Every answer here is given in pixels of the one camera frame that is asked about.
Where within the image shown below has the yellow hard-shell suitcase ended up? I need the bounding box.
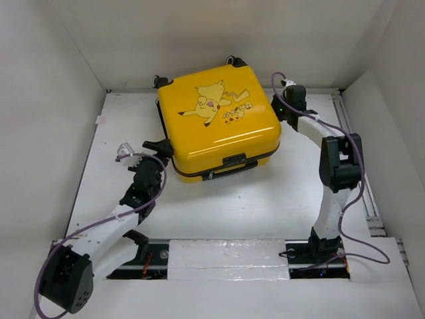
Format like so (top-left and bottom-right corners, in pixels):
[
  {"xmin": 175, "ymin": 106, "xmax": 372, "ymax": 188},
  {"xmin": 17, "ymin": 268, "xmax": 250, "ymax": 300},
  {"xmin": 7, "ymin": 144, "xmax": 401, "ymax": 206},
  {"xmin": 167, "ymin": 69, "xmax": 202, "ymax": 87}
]
[{"xmin": 152, "ymin": 55, "xmax": 282, "ymax": 182}]

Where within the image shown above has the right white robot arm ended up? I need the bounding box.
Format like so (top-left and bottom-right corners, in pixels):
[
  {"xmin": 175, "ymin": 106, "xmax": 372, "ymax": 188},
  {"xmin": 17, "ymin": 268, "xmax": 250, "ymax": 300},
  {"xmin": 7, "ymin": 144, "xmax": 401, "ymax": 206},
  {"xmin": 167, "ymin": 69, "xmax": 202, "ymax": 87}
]
[{"xmin": 272, "ymin": 80, "xmax": 361, "ymax": 265}]

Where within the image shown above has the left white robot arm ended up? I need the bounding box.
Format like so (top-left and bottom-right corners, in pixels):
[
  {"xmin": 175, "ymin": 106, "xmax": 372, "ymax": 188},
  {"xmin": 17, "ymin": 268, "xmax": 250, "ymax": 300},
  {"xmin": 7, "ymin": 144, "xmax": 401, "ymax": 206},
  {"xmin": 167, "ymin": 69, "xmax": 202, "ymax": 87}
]
[{"xmin": 33, "ymin": 138, "xmax": 173, "ymax": 318}]

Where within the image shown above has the small pink paper scrap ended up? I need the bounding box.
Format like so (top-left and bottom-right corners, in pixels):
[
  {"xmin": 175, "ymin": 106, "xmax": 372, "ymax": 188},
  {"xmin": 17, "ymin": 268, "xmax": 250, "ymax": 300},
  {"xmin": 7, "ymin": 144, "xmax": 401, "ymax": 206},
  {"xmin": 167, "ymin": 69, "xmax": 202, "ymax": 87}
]
[{"xmin": 95, "ymin": 116, "xmax": 106, "ymax": 125}]

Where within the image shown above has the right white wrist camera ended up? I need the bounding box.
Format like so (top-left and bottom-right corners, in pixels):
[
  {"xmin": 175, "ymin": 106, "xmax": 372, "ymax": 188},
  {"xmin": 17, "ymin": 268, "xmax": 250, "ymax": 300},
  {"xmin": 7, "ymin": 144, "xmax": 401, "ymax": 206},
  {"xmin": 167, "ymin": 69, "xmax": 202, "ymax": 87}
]
[{"xmin": 281, "ymin": 78, "xmax": 296, "ymax": 88}]

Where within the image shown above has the aluminium side rail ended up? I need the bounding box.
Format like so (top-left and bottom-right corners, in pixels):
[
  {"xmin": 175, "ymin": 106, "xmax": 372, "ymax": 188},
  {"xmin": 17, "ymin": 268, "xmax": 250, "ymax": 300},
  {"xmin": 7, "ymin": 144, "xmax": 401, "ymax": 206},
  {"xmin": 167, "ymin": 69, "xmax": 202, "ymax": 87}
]
[{"xmin": 331, "ymin": 91, "xmax": 387, "ymax": 237}]

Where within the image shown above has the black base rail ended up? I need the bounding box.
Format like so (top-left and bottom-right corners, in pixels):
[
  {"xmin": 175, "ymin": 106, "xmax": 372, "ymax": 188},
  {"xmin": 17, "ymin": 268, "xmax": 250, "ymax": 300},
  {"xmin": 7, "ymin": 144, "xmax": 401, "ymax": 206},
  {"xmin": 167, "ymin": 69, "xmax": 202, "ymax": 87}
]
[{"xmin": 108, "ymin": 239, "xmax": 350, "ymax": 281}]

